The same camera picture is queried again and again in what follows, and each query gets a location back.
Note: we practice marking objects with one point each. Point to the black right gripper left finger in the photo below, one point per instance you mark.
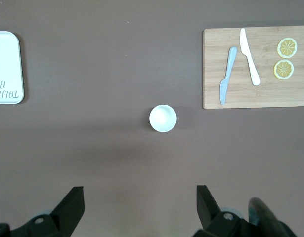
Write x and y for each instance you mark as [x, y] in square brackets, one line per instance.
[65, 209]

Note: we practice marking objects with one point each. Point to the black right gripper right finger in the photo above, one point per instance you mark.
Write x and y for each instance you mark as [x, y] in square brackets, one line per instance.
[211, 217]

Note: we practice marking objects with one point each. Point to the white plastic cup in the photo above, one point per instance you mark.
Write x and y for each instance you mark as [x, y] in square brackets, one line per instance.
[163, 118]

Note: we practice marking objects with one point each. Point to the cream tray with bear print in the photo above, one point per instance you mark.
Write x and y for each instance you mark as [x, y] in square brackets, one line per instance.
[6, 61]

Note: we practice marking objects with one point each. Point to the wooden cutting board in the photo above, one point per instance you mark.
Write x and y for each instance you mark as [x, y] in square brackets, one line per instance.
[265, 93]

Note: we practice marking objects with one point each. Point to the grey plastic knife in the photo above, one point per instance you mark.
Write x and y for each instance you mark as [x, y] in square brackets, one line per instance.
[231, 59]

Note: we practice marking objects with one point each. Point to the yellow lemon slice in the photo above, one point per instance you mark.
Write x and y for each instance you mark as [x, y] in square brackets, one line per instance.
[287, 47]
[283, 69]

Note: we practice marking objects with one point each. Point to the white plastic knife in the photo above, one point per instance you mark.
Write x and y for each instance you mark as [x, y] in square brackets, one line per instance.
[243, 42]

